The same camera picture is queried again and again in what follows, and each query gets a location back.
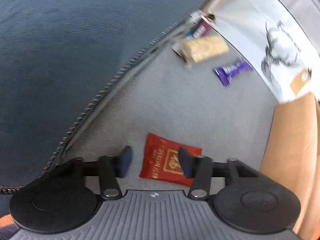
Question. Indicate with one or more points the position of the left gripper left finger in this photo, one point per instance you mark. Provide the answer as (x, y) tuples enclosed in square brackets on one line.
[(112, 167)]

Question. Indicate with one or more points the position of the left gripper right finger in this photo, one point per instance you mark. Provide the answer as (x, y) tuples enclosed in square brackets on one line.
[(200, 169)]

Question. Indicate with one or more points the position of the red square snack packet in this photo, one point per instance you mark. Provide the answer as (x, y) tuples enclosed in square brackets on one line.
[(161, 160)]

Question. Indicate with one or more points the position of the brown cardboard box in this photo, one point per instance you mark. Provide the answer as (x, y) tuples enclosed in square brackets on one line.
[(292, 158)]

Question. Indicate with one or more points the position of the purple chocolate bar wrapper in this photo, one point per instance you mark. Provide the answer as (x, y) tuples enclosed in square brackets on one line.
[(227, 73)]

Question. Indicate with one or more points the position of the white rice cracker pack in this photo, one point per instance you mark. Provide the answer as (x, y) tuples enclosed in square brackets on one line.
[(197, 50)]

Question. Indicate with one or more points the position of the dark purple snack packet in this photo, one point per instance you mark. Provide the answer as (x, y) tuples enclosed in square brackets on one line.
[(199, 30)]

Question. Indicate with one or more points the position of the deer print pillow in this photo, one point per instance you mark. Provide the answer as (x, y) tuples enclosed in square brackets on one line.
[(269, 37)]

